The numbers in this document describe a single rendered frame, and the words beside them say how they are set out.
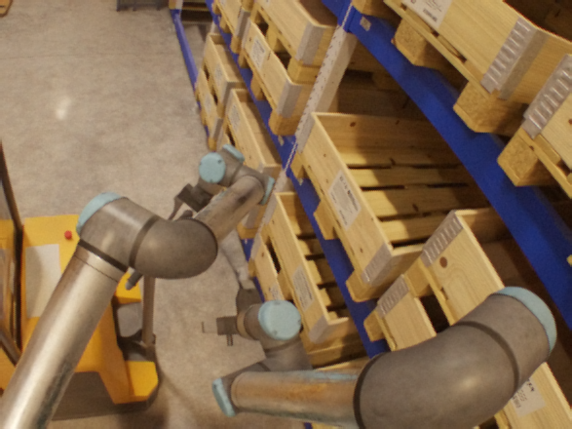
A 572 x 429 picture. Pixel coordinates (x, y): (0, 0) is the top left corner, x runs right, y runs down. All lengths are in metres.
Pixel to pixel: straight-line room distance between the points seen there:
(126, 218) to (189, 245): 0.13
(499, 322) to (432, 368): 0.10
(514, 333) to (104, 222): 0.69
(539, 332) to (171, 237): 0.62
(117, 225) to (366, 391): 0.54
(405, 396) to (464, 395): 0.06
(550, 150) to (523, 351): 0.66
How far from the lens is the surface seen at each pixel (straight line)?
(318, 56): 2.12
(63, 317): 0.82
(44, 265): 2.03
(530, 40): 1.13
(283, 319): 0.94
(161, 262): 0.79
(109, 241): 0.81
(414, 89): 1.50
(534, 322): 0.53
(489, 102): 1.19
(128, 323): 2.35
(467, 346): 0.45
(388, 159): 2.29
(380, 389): 0.46
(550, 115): 1.07
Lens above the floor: 2.55
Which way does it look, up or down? 47 degrees down
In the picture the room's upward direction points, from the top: 22 degrees clockwise
